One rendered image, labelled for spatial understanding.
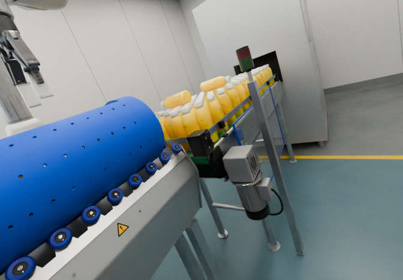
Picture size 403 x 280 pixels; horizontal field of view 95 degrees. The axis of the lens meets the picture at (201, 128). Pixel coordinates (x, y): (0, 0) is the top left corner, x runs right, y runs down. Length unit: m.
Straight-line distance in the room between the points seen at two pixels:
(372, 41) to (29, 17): 5.42
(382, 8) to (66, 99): 5.20
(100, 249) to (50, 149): 0.28
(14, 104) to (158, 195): 0.88
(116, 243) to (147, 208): 0.12
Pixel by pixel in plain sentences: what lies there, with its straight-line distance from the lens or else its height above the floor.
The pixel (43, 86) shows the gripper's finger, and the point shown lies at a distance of 0.65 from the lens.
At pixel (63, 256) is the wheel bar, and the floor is 0.93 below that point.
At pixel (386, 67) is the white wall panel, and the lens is 4.62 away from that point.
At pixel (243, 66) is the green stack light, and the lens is 0.92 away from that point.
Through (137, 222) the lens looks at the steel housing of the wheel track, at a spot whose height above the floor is 0.86.
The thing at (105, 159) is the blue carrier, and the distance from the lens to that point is 0.58.
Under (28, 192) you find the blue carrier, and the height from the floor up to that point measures 1.10.
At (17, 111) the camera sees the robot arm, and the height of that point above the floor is 1.36.
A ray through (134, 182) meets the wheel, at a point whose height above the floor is 0.96.
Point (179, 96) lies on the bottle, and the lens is 1.00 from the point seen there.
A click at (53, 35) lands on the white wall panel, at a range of 3.94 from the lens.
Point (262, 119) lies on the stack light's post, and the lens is 0.97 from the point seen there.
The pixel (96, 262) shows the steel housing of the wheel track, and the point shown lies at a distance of 0.63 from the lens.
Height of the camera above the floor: 1.19
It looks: 14 degrees down
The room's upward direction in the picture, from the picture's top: 21 degrees counter-clockwise
